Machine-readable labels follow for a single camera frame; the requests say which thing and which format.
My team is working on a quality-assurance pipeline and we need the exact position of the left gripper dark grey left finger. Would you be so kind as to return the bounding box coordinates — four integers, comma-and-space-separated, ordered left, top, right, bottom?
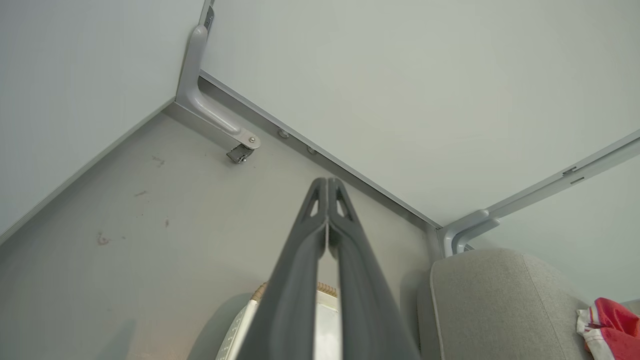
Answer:
236, 177, 329, 360

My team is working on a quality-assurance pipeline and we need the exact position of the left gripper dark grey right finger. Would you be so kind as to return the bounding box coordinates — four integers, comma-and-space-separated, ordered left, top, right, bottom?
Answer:
327, 177, 422, 360

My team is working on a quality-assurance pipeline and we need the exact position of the red and white garment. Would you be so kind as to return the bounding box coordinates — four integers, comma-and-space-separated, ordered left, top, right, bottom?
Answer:
576, 297, 640, 360

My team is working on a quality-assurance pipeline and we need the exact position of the grey fabric sofa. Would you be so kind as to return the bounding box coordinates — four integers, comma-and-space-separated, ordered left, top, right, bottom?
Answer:
417, 248, 640, 360

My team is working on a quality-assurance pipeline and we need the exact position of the short grey partition foot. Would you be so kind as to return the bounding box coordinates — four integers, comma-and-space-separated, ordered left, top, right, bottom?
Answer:
439, 209, 492, 259
451, 217, 502, 255

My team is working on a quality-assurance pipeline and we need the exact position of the black caster wheel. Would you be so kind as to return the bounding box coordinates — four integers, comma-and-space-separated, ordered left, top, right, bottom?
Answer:
226, 143, 256, 165

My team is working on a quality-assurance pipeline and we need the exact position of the grey partition foot with plate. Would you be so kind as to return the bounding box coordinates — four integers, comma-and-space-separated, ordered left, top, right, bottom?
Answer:
174, 25, 262, 151

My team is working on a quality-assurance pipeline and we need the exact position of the grey partition base rail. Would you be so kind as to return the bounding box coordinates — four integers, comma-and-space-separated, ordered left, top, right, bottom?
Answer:
198, 70, 445, 232

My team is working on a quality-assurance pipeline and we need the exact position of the grey partition corner post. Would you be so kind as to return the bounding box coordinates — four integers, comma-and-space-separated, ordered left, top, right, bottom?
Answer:
199, 0, 217, 32

